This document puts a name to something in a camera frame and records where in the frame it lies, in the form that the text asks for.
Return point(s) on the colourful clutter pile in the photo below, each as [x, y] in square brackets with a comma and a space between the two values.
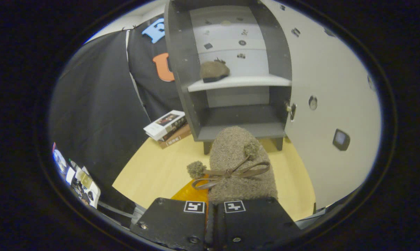
[81, 179]

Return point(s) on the brown fuzzy shoe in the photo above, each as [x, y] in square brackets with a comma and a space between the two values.
[230, 150]
[213, 69]

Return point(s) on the beige shoe cabinet door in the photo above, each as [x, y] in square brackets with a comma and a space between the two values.
[335, 87]

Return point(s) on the black backdrop cloth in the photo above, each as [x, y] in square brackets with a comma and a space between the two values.
[91, 104]

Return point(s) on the grey shoe cabinet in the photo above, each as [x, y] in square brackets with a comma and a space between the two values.
[182, 69]

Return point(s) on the brown book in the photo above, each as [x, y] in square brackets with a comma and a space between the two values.
[176, 139]

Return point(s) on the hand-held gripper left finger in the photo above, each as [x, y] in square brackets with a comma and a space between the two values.
[171, 223]

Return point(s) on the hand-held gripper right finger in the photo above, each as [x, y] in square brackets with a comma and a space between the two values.
[255, 223]

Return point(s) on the white book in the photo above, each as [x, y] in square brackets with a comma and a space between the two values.
[161, 127]

